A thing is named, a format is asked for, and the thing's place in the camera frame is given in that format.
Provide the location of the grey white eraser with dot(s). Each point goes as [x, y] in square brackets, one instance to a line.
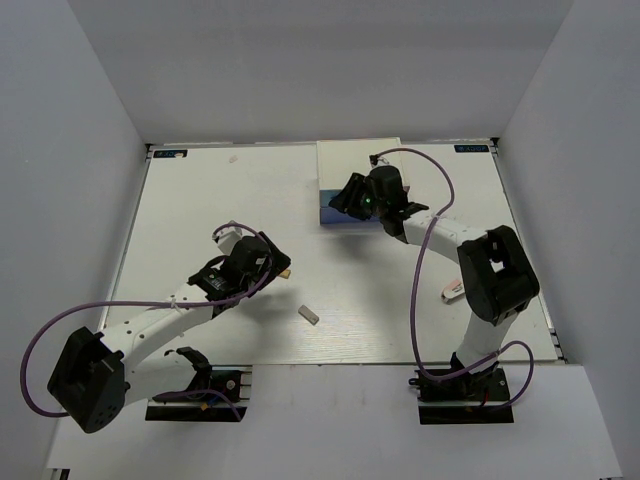
[308, 314]

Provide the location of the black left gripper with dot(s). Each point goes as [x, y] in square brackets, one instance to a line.
[270, 263]

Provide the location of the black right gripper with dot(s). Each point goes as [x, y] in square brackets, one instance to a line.
[348, 199]

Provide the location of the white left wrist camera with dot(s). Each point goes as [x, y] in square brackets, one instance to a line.
[226, 236]

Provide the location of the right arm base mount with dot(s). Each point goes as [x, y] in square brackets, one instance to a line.
[478, 399]

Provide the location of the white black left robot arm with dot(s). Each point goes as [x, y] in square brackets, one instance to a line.
[93, 374]

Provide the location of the light blue drawer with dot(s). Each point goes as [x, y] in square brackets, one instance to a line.
[326, 196]

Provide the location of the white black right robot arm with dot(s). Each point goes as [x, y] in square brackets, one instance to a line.
[498, 279]

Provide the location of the white drawer cabinet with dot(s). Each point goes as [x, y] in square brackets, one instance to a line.
[337, 160]

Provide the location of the right blue label sticker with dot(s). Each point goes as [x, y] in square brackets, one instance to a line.
[471, 148]

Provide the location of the pink white binder clip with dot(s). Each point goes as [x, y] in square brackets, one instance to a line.
[452, 292]

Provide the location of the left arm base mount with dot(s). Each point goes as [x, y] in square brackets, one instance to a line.
[220, 395]

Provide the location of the left blue label sticker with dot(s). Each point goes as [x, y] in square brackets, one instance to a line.
[170, 153]

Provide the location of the lavender blue drawer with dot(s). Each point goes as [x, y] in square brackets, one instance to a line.
[330, 216]

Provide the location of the blue label sticker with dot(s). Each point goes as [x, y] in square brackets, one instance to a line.
[471, 148]
[170, 153]

